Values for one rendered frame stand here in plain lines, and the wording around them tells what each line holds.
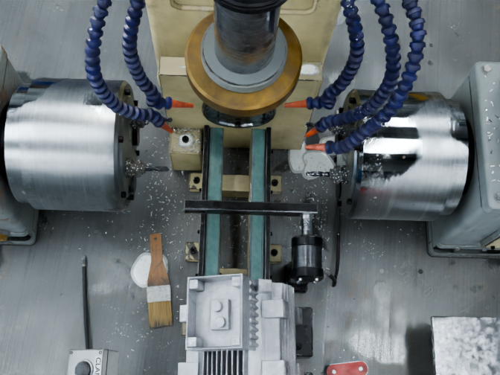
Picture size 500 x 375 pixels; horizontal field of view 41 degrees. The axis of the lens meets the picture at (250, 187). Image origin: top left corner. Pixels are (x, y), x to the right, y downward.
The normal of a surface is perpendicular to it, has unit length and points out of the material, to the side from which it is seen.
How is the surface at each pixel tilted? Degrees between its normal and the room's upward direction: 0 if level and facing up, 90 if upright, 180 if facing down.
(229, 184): 0
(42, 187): 58
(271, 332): 23
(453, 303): 0
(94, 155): 28
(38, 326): 0
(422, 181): 43
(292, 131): 90
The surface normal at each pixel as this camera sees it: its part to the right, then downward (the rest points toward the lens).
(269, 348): -0.35, -0.29
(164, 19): -0.02, 0.95
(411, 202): 0.00, 0.69
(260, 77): 0.04, -0.31
